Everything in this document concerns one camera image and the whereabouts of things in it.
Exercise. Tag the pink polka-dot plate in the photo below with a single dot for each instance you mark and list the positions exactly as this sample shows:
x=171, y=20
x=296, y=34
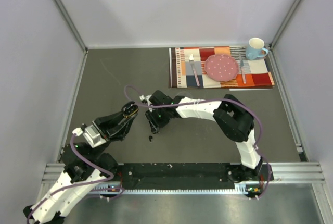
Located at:
x=221, y=67

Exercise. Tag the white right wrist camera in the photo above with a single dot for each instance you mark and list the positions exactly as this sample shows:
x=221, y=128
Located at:
x=145, y=99

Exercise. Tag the pink-handled metal fork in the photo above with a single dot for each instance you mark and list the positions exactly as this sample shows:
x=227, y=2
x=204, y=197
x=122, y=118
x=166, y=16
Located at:
x=192, y=63

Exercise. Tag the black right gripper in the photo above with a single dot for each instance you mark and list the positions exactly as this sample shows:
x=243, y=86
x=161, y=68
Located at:
x=155, y=125

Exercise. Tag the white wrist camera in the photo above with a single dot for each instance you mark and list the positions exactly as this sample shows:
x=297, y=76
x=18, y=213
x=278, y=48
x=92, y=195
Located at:
x=91, y=134
x=145, y=99

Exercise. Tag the pink-handled metal knife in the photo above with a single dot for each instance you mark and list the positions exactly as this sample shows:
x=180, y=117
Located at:
x=242, y=68

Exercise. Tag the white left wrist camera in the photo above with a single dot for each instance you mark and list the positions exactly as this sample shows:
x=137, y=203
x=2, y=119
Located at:
x=91, y=134

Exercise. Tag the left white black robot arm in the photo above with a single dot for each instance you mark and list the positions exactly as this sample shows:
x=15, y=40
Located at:
x=86, y=166

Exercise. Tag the clear plastic cup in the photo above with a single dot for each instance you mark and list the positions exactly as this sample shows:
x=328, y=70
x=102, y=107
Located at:
x=185, y=94

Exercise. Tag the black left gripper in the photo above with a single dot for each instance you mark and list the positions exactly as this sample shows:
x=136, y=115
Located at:
x=110, y=126

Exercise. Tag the glossy black gold-striped earbud case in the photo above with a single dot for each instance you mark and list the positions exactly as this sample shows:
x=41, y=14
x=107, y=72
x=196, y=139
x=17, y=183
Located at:
x=129, y=109

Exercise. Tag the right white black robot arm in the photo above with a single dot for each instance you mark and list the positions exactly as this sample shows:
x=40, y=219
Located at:
x=235, y=121

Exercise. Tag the light blue mug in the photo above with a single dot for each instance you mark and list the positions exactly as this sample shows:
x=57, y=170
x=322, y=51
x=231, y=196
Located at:
x=256, y=49

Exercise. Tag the colourful patchwork placemat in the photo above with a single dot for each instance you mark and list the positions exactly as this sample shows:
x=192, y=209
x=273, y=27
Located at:
x=182, y=77

